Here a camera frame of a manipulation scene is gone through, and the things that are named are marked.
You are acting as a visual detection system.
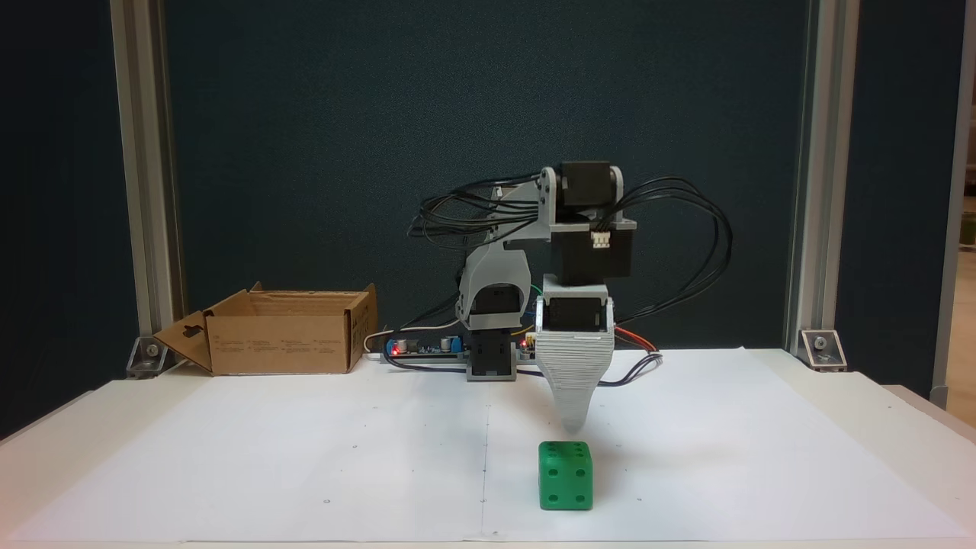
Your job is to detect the green dice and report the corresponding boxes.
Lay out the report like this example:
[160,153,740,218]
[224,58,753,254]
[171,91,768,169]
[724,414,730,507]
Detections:
[538,440,594,512]

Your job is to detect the blue power converter board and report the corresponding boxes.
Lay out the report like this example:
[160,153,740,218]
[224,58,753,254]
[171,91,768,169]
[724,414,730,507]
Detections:
[384,333,467,361]

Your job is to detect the black power cable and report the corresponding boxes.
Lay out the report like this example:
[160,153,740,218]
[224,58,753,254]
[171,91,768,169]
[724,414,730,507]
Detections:
[381,294,467,374]

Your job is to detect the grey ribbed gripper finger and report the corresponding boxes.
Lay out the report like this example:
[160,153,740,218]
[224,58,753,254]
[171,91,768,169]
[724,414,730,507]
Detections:
[536,335,616,433]

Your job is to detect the metal corner bracket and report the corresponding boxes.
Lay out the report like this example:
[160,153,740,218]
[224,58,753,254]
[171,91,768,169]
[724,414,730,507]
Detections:
[798,329,849,374]
[124,334,170,379]

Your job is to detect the aluminium frame post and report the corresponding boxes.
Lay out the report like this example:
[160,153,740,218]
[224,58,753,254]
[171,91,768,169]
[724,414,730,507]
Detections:
[109,0,186,359]
[784,0,861,356]

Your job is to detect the brown cardboard box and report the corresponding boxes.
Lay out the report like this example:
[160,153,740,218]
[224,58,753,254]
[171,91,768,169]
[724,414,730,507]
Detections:
[154,281,379,377]

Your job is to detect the black cable with red wires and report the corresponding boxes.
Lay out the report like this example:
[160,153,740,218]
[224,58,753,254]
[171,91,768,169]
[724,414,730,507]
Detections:
[601,326,666,388]

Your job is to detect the black servo cable bundle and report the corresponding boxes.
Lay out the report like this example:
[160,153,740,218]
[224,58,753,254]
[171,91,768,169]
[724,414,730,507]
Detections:
[407,176,551,252]
[610,176,735,336]

